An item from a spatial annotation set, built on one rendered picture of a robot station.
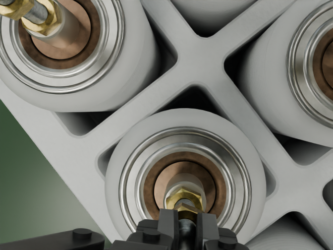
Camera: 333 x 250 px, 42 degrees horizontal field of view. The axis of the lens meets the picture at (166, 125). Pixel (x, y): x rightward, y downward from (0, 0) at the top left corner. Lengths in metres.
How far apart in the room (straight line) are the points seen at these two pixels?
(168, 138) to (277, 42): 0.08
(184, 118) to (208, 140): 0.02
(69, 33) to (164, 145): 0.08
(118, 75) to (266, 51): 0.09
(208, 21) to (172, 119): 0.13
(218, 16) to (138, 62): 0.11
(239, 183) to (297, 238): 0.10
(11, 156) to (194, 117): 0.33
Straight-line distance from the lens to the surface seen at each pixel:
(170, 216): 0.15
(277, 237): 0.34
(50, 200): 0.53
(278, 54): 0.26
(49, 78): 0.26
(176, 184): 0.22
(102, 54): 0.25
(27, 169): 0.54
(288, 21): 0.26
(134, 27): 0.26
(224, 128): 0.25
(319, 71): 0.26
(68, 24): 0.24
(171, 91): 0.32
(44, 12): 0.22
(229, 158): 0.25
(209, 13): 0.33
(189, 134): 0.25
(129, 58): 0.25
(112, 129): 0.32
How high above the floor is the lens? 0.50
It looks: 87 degrees down
